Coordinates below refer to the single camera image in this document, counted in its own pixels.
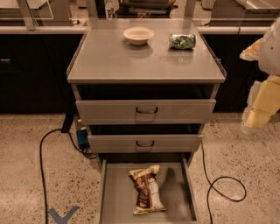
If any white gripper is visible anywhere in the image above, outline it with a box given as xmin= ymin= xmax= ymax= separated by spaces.
xmin=240 ymin=38 xmax=280 ymax=135

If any brown chip bag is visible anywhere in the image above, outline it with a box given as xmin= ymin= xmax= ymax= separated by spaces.
xmin=129 ymin=164 xmax=165 ymax=215

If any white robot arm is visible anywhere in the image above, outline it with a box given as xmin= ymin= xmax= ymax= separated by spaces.
xmin=240 ymin=18 xmax=280 ymax=135

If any green snack bag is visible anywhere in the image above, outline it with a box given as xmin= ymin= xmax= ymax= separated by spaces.
xmin=169 ymin=34 xmax=196 ymax=50

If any grey drawer cabinet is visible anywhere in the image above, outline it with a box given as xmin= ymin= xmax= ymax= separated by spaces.
xmin=67 ymin=19 xmax=225 ymax=158

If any grey middle drawer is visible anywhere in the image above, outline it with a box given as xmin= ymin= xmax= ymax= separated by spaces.
xmin=88 ymin=134 xmax=202 ymax=153

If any grey drawer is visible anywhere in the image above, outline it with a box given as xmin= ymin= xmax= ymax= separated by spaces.
xmin=95 ymin=158 xmax=200 ymax=224
xmin=88 ymin=134 xmax=202 ymax=153
xmin=76 ymin=100 xmax=215 ymax=125

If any grey top drawer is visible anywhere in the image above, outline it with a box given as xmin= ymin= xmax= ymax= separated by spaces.
xmin=76 ymin=100 xmax=215 ymax=125

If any grey bottom drawer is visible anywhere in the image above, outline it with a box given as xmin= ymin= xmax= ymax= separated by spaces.
xmin=95 ymin=158 xmax=200 ymax=224

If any white paper bowl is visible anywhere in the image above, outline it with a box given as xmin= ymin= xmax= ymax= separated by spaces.
xmin=123 ymin=27 xmax=154 ymax=46

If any white bottle in background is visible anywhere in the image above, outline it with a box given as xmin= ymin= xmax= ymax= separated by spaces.
xmin=105 ymin=0 xmax=114 ymax=20

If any blue power box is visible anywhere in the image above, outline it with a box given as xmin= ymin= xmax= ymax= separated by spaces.
xmin=76 ymin=129 xmax=89 ymax=150

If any blue tape floor mark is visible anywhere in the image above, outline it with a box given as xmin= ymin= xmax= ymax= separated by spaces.
xmin=47 ymin=205 xmax=81 ymax=224

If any black cable right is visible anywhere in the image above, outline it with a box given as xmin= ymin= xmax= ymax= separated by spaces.
xmin=200 ymin=140 xmax=248 ymax=224

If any black cable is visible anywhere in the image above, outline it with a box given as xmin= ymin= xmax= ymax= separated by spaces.
xmin=38 ymin=128 xmax=97 ymax=224
xmin=200 ymin=140 xmax=248 ymax=224

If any black top drawer handle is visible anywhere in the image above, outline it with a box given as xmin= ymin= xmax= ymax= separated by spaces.
xmin=136 ymin=107 xmax=158 ymax=115

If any black drawer handle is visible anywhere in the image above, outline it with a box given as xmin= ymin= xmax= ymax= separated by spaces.
xmin=136 ymin=107 xmax=158 ymax=115
xmin=136 ymin=140 xmax=155 ymax=147

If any black middle drawer handle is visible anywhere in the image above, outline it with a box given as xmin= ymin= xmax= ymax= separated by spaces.
xmin=136 ymin=140 xmax=155 ymax=147

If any black cable left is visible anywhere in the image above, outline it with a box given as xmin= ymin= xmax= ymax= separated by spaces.
xmin=38 ymin=128 xmax=97 ymax=224

